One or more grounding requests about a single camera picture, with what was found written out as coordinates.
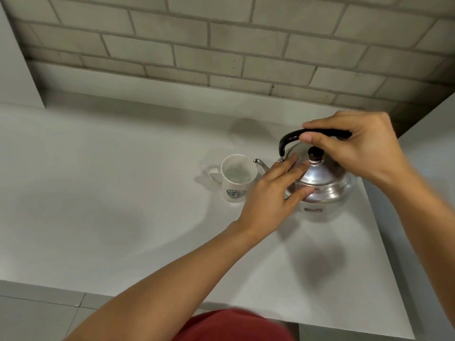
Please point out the white mug with dark print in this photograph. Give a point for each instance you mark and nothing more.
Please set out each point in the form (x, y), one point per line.
(236, 189)

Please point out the person's left forearm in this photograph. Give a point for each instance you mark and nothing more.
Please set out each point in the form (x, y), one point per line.
(170, 280)

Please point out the person's left middle finger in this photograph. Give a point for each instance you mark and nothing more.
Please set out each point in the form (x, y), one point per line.
(284, 164)

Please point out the person's red shirt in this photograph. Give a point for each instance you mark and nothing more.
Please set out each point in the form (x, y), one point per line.
(234, 326)

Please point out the person's right hand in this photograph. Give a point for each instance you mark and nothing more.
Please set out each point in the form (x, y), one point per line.
(366, 145)

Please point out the steel kettle lid black knob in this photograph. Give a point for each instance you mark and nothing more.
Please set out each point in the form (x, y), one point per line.
(320, 173)

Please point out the person's left hand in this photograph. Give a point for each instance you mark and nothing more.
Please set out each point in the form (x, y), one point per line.
(265, 202)

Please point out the person's left thumb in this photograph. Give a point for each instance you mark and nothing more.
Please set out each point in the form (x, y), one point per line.
(300, 197)

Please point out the person's right thumb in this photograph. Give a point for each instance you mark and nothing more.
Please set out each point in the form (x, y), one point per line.
(318, 140)

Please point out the person's right forearm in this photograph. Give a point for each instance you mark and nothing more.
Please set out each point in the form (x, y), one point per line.
(423, 237)

